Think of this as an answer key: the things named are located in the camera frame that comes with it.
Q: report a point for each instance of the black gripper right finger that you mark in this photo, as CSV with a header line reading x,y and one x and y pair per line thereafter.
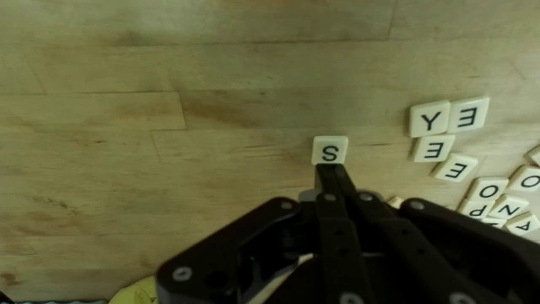
x,y
447,257

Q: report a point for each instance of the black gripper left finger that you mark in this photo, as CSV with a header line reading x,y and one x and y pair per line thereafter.
x,y
314,242

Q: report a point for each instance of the white letter tile S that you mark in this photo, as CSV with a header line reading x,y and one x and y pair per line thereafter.
x,y
329,149

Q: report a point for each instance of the white letter tile P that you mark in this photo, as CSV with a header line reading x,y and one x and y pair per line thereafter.
x,y
474,208

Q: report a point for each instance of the white letter tile o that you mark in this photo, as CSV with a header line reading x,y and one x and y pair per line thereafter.
x,y
525,180
486,190

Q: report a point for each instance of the white letter tile E lower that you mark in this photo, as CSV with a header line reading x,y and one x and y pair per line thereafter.
x,y
455,168

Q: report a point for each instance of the white letter tile e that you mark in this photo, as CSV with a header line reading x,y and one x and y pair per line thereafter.
x,y
455,168
432,148
467,114

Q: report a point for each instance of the white letter tile N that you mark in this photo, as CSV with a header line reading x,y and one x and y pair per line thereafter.
x,y
508,207

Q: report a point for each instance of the white letter tile E middle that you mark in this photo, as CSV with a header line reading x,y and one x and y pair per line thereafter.
x,y
432,148

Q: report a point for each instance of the white letter tile A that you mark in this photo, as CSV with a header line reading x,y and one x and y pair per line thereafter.
x,y
521,224

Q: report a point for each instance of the white letter tile O right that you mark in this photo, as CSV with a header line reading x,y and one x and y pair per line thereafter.
x,y
525,180

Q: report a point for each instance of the white letter tile Y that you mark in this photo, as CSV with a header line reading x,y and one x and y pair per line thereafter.
x,y
428,119

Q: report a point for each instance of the white letter tile E upper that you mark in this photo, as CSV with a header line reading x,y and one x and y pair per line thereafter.
x,y
467,114

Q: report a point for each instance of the yellow handled tool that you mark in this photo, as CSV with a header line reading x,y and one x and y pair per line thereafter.
x,y
142,291

